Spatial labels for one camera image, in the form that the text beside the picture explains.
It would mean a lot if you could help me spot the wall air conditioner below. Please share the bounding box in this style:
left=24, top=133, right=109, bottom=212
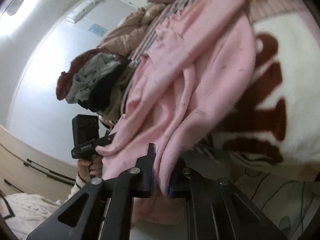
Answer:
left=66, top=0, right=106, bottom=24

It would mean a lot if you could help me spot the black garment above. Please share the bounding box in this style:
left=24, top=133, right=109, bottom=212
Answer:
left=78, top=59, right=135, bottom=113

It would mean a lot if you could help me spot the dark red garment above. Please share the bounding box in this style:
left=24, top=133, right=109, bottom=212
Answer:
left=56, top=48, right=103, bottom=101

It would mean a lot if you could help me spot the striped fleece blanket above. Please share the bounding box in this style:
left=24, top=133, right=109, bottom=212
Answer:
left=118, top=0, right=196, bottom=115

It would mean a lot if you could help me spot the pink dotted garment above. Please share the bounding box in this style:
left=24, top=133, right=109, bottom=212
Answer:
left=96, top=0, right=256, bottom=224

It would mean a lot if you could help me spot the grey-green garment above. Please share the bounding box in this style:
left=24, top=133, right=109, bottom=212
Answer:
left=66, top=53, right=120, bottom=104

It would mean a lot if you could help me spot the beige crumpled duvet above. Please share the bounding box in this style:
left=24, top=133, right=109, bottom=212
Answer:
left=97, top=3, right=167, bottom=57

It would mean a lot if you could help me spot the white cartoon print blanket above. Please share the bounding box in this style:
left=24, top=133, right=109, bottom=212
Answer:
left=199, top=10, right=319, bottom=181

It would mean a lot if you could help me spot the brown fuzzy garment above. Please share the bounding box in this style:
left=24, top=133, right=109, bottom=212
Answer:
left=97, top=63, right=135, bottom=121

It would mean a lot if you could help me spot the person's left hand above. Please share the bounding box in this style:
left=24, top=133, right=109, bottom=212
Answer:
left=77, top=155, right=103, bottom=183

